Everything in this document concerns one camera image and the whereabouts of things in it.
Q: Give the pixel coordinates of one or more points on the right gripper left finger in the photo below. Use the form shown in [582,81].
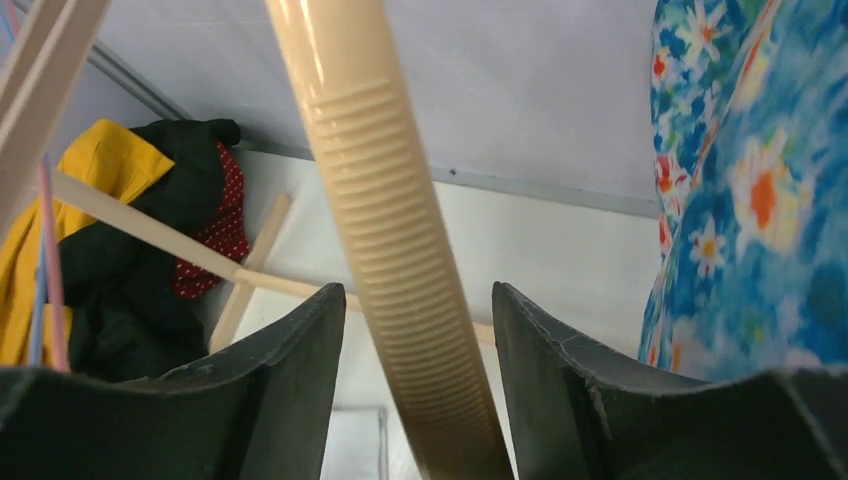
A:
[258,409]

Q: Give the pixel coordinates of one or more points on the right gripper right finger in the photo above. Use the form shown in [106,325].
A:
[580,410]

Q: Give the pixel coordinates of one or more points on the blue floral skirt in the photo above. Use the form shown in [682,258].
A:
[749,112]

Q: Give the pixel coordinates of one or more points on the wooden hanger front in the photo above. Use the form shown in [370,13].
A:
[352,99]

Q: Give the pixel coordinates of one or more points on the wooden hanger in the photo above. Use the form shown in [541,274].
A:
[352,99]
[36,84]

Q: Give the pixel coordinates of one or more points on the light blue plastic hanger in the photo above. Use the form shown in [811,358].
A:
[23,290]

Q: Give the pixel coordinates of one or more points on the wooden hanger middle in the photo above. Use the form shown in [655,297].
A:
[36,84]

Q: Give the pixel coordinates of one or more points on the black garment left pile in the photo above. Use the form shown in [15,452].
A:
[127,322]

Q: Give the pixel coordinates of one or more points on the red dotted garment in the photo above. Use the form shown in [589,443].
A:
[225,234]

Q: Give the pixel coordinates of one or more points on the yellow garment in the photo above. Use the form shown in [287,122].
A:
[107,157]

